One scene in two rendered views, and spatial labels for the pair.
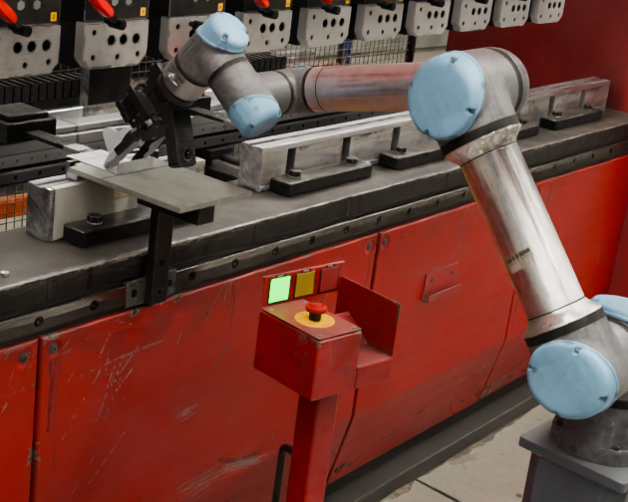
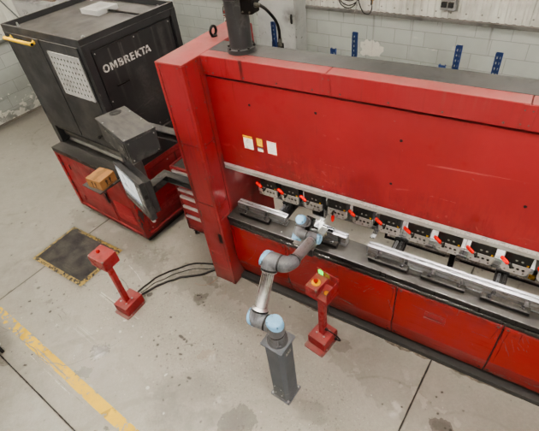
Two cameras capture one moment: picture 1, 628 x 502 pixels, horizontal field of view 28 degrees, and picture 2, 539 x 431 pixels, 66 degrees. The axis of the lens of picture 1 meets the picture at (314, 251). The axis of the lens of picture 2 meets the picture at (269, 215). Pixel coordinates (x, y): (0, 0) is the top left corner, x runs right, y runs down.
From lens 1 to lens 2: 3.22 m
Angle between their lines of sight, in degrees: 79
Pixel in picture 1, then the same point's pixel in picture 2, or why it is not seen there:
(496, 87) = (265, 263)
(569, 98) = not seen: outside the picture
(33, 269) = (287, 234)
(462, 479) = (441, 374)
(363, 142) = (414, 264)
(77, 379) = not seen: hidden behind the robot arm
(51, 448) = not seen: hidden behind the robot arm
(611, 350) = (252, 318)
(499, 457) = (465, 386)
